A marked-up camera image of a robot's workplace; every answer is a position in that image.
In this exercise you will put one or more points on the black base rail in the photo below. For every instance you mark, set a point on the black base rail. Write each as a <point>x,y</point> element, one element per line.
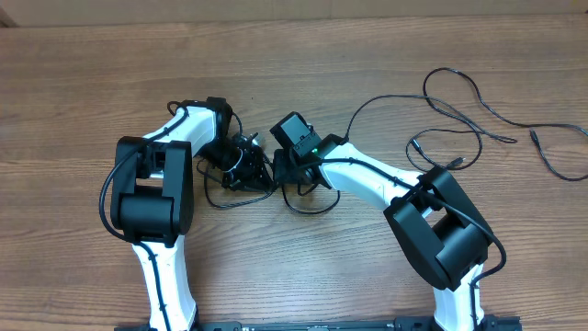
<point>406,323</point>

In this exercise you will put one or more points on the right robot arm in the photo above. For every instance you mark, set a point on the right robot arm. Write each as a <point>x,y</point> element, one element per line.
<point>441,233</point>

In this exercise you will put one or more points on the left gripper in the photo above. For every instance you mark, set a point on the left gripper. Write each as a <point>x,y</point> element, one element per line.
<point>250,175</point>

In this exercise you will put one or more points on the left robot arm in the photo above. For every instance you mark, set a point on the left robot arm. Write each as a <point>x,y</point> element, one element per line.
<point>148,199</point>

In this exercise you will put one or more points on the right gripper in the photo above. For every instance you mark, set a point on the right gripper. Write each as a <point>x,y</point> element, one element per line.
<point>285,167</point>

